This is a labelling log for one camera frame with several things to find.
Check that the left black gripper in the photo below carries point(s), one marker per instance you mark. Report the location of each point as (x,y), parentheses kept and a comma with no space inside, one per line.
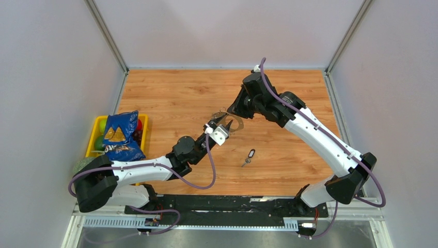
(214,121)

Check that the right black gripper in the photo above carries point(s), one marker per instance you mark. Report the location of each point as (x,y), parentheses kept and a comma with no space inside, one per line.
(236,108)

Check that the large metal keyring with clips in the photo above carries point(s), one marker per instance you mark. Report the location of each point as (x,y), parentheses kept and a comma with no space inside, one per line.
(237,124)

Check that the key with black tag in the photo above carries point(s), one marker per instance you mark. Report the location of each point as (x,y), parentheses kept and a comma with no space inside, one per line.
(249,157)

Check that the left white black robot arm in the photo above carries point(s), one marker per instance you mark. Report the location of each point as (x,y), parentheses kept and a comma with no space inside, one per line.
(103,182)

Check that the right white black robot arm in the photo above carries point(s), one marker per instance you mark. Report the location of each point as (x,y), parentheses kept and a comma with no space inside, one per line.
(350,167)

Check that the blue chips bag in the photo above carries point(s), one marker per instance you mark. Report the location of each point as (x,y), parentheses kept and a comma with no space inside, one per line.
(118,140)

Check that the green apple upper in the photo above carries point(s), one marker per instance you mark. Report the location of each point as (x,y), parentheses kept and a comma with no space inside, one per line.
(102,125)

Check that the green apple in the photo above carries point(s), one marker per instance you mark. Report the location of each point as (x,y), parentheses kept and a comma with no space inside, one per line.
(98,144)
(102,125)

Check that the green apple lower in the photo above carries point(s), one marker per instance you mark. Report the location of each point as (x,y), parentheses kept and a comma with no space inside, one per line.
(98,144)

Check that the yellow plastic tray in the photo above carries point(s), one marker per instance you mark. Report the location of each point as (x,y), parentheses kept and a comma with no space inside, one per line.
(90,152)

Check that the green netted melon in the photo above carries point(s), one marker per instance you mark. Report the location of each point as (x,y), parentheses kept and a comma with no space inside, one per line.
(80,164)

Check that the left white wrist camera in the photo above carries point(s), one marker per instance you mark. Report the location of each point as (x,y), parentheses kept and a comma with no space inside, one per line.
(218,134)

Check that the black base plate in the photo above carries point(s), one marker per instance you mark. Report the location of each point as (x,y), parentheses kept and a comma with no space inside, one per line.
(228,210)

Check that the aluminium frame rail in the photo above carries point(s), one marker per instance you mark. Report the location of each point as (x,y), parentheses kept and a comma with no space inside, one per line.
(113,217)

